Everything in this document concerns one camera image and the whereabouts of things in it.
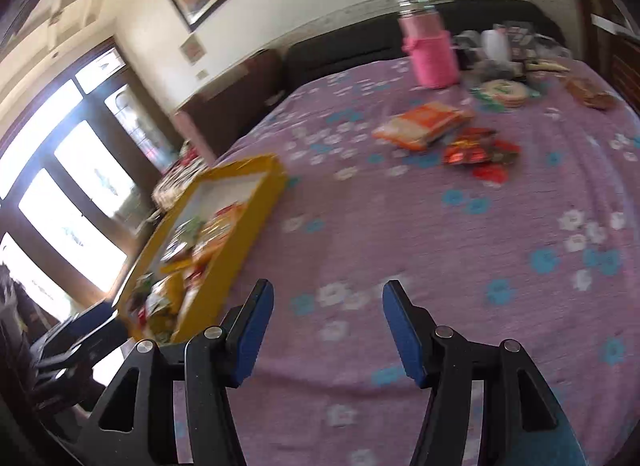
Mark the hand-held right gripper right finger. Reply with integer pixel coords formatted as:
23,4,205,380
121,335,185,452
381,279,589,466

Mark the pink bottle with knitted sleeve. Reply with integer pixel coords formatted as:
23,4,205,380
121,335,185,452
397,0,461,89

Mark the small wall plaque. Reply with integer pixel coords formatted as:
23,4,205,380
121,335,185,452
179,33,207,65

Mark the red orange snack packet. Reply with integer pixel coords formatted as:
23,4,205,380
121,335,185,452
442,128,498,167

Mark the wooden framed window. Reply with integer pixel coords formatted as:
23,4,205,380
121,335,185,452
0,38,176,319

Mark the black gold tube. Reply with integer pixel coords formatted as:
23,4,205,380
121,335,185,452
527,58,571,73

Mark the small red snack packet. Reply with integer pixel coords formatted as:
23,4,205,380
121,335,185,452
471,140,522,187

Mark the purple floral cloth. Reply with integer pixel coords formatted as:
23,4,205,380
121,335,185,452
172,56,640,466

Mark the brown snack pack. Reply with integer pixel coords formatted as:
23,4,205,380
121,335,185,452
564,76,617,111

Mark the pale green wrapped packet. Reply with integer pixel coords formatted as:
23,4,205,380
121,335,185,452
471,78,542,108

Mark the dark wooden furniture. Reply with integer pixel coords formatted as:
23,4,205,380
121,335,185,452
562,0,640,114

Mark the yellow cardboard box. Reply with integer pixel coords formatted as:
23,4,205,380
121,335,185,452
114,154,289,345

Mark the pile of snack packets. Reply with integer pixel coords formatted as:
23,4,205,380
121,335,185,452
127,202,249,343

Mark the red patterned cloth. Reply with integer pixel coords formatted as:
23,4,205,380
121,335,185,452
151,143,213,213

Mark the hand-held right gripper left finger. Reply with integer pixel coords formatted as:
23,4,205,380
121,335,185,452
55,278,276,466

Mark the white cup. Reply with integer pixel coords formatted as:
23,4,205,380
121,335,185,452
480,28,513,62

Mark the brown chair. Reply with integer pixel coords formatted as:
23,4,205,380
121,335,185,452
172,50,286,159

